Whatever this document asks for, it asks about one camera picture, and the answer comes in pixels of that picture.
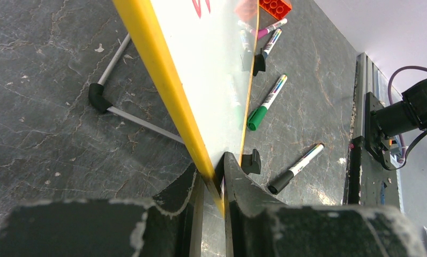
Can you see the black capped marker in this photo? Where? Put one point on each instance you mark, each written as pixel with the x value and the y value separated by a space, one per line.
pixel 282 180

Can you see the orange lego brick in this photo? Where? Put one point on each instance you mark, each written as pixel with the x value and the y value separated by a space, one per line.
pixel 278 9

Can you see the blue capped marker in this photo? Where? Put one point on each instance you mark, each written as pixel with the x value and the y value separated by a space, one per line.
pixel 271 42

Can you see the green capped marker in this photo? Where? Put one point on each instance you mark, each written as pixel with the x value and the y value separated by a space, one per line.
pixel 258 115

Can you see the yellow framed whiteboard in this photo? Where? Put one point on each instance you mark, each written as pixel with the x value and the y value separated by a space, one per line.
pixel 200 56

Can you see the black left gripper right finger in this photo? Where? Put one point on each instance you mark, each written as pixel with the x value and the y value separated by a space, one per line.
pixel 258 224

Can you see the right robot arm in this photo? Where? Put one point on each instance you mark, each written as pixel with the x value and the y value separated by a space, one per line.
pixel 383 123

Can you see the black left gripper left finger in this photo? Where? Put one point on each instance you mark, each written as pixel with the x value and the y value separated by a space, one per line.
pixel 167 224

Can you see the purple capped marker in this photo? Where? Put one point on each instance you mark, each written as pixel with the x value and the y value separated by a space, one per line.
pixel 262 32

